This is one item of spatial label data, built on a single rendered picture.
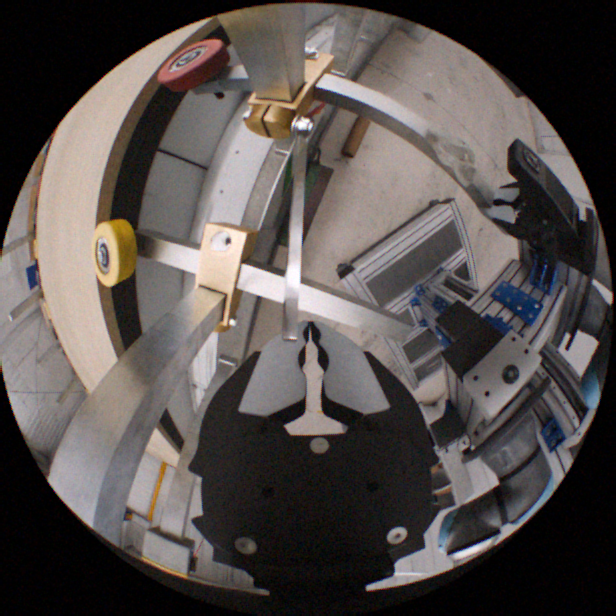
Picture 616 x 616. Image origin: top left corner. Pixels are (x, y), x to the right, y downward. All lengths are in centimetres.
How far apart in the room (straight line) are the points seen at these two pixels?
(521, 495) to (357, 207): 126
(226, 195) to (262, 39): 37
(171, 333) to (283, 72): 22
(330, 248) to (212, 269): 89
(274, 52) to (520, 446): 57
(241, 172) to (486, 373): 60
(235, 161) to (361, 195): 78
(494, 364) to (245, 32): 44
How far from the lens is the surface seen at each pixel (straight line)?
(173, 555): 38
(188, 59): 28
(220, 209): 45
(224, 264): 20
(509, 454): 46
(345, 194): 107
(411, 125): 24
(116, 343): 39
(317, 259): 105
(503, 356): 36
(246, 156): 46
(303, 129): 19
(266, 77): 18
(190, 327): 16
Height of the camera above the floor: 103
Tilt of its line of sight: 63 degrees down
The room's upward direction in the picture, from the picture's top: 179 degrees clockwise
